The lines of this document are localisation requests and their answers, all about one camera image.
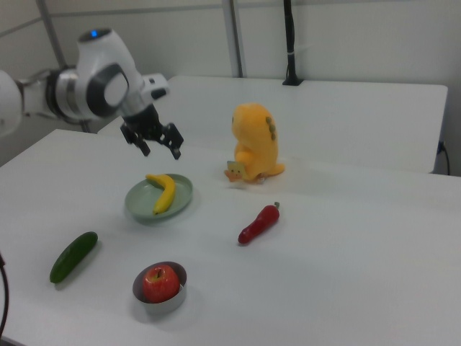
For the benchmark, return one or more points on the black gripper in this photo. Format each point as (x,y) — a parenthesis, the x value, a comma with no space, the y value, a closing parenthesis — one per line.
(144,122)

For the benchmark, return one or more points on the yellow banana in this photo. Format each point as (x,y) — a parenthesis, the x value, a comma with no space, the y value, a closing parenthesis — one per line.
(166,194)

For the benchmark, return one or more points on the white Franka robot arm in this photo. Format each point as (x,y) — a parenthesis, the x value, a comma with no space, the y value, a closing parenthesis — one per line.
(97,54)

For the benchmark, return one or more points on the pale green plastic plate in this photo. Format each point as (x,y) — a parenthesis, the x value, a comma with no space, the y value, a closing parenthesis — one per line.
(144,202)

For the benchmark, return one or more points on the orange plush toy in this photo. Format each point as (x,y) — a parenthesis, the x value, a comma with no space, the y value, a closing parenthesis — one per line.
(254,140)

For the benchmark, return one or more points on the red chili pepper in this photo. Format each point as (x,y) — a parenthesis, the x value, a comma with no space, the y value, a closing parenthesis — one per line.
(259,225)

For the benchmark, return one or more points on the dark green cucumber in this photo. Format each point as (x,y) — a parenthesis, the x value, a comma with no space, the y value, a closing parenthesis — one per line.
(73,257)

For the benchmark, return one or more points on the red apple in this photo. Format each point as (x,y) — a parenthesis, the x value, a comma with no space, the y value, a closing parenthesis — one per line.
(160,284)

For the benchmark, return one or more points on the small round metal bowl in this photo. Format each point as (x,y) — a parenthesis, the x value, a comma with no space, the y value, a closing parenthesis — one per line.
(162,307)

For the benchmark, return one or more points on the black pole with clamp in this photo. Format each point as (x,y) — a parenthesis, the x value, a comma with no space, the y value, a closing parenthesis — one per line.
(290,36)

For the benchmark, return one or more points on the grey partition post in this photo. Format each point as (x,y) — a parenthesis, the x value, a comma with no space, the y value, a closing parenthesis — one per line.
(234,36)

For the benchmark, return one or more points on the grey metal frame pole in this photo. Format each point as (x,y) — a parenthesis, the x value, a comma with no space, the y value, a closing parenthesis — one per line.
(52,32)

